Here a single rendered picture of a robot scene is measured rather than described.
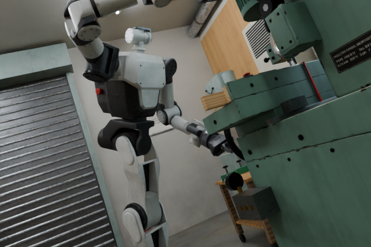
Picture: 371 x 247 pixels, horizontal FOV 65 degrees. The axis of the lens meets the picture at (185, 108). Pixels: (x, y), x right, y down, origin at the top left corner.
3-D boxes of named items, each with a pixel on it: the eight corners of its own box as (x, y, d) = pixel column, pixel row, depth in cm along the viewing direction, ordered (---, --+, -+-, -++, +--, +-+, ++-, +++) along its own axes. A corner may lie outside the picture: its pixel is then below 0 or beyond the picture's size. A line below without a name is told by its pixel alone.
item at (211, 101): (326, 76, 108) (322, 66, 109) (330, 74, 107) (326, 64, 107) (205, 111, 83) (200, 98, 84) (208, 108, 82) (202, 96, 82)
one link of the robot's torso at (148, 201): (122, 234, 138) (109, 137, 139) (146, 220, 153) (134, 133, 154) (146, 237, 130) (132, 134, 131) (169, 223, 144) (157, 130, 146)
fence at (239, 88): (355, 66, 110) (349, 53, 111) (359, 64, 109) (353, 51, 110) (231, 101, 83) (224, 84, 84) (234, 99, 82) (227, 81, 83)
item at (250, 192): (257, 210, 102) (248, 188, 103) (280, 210, 91) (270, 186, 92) (238, 220, 98) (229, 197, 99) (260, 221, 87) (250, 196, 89)
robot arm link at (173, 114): (179, 137, 155) (159, 124, 169) (194, 130, 161) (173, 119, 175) (178, 118, 151) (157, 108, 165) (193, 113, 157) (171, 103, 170)
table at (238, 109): (305, 104, 135) (300, 92, 136) (366, 79, 108) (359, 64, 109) (195, 141, 107) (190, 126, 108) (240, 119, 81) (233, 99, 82)
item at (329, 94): (313, 110, 122) (309, 101, 123) (358, 93, 104) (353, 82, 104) (239, 137, 104) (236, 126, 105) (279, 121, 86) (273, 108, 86)
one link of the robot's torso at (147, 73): (80, 118, 138) (80, 42, 135) (131, 113, 166) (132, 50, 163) (125, 124, 121) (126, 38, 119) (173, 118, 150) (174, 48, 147)
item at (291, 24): (303, 52, 83) (286, 15, 85) (322, 39, 77) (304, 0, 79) (280, 57, 79) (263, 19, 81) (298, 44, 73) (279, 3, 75)
